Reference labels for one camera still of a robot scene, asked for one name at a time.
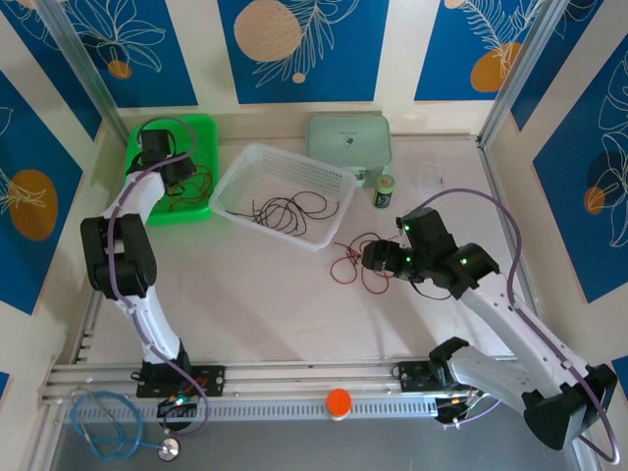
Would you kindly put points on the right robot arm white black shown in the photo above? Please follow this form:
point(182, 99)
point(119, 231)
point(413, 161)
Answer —
point(515, 324)

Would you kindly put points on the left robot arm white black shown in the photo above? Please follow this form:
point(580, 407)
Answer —
point(122, 255)

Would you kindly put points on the green plastic basket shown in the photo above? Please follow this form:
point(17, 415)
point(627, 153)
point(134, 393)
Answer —
point(206, 142)

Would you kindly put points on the small green jar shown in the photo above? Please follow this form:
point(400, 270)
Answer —
point(383, 193)

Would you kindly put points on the pale green lidded box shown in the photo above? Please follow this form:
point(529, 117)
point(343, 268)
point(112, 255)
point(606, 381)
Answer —
point(348, 142)

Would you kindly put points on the white plastic basket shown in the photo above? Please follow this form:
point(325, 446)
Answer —
point(294, 172)

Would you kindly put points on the orange round cap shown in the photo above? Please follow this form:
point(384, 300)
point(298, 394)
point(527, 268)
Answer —
point(339, 402)

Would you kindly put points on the grey metal plate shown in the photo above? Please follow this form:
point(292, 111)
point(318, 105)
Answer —
point(343, 446)

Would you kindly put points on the blue stethoscope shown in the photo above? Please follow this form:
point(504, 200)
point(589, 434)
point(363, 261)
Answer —
point(170, 448)

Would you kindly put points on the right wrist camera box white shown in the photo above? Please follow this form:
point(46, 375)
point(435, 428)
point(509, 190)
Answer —
point(400, 230)

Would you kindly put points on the aluminium frame post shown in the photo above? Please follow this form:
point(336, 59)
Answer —
point(520, 64)
point(83, 64)

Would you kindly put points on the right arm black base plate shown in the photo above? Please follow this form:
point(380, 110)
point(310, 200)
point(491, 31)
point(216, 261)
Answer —
point(412, 378)

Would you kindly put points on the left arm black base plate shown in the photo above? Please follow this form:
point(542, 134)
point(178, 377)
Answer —
point(213, 380)

